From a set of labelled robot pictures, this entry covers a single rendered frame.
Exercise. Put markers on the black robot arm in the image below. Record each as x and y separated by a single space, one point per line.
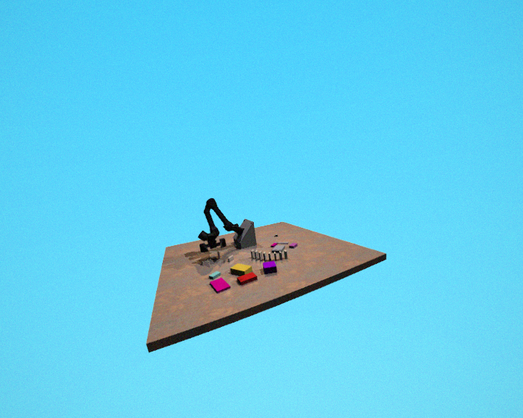
214 232

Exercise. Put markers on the purple block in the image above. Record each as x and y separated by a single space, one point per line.
269 267

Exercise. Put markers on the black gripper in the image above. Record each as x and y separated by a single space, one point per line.
212 245

